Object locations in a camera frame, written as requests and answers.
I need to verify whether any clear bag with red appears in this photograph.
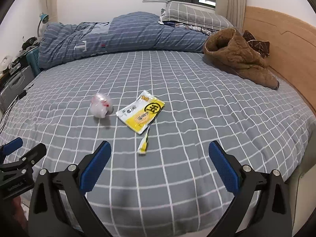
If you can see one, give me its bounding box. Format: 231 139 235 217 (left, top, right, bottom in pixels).
89 93 114 119

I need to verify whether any person's left hand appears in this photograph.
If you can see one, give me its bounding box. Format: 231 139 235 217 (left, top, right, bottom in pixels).
6 196 28 231

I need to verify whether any torn yellow wrapper strip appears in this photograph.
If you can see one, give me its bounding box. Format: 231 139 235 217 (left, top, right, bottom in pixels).
137 126 150 155

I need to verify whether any grey hard suitcase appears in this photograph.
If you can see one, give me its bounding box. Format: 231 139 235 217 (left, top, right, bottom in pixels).
1 66 34 112

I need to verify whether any yellow snack wrapper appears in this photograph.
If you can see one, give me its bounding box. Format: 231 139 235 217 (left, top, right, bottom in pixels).
116 90 165 134

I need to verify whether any grey checked bed sheet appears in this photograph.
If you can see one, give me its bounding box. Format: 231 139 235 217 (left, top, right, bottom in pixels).
1 51 315 236

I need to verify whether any teal plastic crate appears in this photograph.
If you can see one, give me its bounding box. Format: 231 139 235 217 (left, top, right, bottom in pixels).
26 47 40 77

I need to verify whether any brown fleece jacket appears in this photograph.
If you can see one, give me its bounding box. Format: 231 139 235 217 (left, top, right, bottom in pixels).
203 28 280 90

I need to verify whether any blue desk lamp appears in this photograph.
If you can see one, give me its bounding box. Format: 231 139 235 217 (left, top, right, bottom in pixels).
37 13 49 37

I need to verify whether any wooden headboard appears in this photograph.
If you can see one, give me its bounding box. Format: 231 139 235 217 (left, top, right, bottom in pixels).
243 6 316 112

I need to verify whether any blue striped duvet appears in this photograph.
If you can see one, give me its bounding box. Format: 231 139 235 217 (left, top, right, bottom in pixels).
39 12 208 69

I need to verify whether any grey checked pillow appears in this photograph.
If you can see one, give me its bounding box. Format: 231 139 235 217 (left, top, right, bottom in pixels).
159 1 234 31

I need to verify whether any beige curtain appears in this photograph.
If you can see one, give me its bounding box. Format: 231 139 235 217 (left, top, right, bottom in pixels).
215 0 246 32

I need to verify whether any black charger cable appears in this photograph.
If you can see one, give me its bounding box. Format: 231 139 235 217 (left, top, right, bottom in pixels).
0 83 34 134

